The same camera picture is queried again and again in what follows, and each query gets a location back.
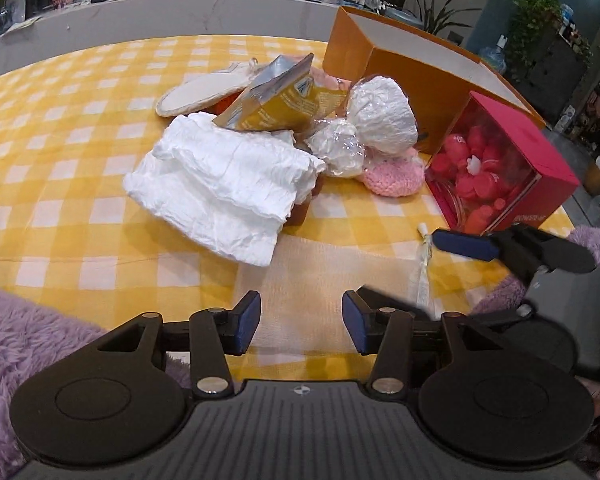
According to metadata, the white plastic-wrapped ball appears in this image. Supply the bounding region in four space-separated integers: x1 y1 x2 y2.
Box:
347 75 419 155

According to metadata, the pink crochet pad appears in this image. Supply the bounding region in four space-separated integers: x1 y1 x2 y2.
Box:
362 152 426 196

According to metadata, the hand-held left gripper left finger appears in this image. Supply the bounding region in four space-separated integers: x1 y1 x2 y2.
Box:
96 290 262 401

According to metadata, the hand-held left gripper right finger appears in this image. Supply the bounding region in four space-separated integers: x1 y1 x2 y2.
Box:
341 290 511 401

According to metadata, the purple fuzzy blanket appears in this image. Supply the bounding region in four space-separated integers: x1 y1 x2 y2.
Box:
0 225 600 480

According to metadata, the pile of pink puffs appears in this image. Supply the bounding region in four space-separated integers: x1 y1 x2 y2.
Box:
427 125 536 233

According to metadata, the white round cloth pad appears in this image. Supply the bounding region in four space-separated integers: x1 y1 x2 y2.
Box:
155 58 261 118

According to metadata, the leafy green plant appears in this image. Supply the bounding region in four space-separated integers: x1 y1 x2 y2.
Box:
505 0 572 77

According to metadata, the clear-wrapped white bundle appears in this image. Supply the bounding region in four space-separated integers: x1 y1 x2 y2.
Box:
305 119 367 178

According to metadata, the dark cabinet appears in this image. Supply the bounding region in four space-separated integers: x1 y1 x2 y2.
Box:
525 30 594 122

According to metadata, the red box with window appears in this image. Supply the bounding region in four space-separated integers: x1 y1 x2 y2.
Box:
424 91 581 235

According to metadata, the tall snake plant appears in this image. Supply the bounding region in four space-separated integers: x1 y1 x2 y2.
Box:
405 0 482 36

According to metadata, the white gauze cloth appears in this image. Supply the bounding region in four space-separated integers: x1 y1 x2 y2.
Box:
237 235 433 381

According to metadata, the orange cardboard box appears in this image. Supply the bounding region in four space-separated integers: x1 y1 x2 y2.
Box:
322 7 548 156

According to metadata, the blue water bottle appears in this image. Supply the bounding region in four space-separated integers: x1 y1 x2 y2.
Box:
480 35 509 74

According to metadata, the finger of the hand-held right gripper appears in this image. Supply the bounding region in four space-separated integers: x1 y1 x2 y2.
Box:
357 285 537 332
431 224 597 281

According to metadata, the yellow silver foil packet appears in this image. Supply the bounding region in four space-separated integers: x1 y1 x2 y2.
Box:
212 52 351 133

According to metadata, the pale pink cloth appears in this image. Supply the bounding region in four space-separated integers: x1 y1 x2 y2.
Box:
311 69 355 95

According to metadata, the white marble media cabinet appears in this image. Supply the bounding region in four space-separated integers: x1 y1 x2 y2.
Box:
0 0 421 86

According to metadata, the clear plastic tube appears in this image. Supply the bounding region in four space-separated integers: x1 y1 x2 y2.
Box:
416 222 435 308

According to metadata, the yellow checkered tablecloth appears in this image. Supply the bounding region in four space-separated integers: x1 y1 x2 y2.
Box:
0 35 581 381

